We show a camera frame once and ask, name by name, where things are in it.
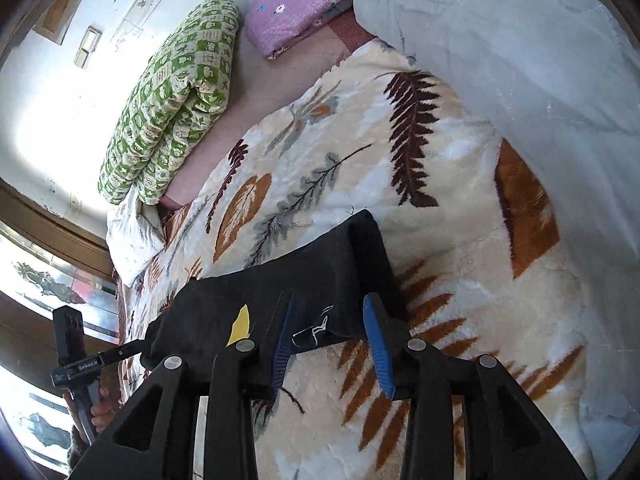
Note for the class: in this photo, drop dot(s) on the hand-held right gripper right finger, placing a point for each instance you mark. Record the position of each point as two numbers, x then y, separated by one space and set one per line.
377 345

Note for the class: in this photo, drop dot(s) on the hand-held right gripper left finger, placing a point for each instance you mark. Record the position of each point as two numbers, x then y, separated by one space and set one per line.
281 345

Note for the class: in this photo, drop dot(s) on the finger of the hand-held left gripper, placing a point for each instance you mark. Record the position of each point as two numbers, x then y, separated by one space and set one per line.
122 350

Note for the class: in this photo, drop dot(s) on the black pants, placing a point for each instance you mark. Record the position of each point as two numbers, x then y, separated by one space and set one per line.
325 270

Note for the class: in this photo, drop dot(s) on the person's left hand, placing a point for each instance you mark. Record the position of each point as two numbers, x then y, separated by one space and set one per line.
102 412

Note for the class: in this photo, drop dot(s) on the decorated glass window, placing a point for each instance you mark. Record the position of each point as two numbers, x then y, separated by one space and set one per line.
30 270

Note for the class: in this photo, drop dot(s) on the leaf print fleece blanket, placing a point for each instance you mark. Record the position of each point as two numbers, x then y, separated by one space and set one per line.
450 270

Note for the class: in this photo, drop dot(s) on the white pillow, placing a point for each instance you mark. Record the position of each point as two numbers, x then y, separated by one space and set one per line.
132 240

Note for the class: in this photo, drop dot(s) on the pink bed sheet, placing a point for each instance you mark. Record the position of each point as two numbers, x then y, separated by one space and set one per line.
250 100

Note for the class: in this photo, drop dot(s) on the green patterned folded quilt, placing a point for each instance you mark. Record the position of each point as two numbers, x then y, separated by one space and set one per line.
175 95

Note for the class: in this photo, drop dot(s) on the pale blue quilt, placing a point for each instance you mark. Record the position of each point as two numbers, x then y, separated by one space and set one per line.
525 45

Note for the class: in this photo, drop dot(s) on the purple flowered blanket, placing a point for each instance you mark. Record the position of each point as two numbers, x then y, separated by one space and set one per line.
300 5

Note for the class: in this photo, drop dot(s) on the beige wall switch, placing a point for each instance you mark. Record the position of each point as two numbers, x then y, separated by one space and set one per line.
83 57
93 38

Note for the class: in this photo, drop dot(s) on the framed wall panel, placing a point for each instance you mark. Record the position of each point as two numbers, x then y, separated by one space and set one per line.
65 7

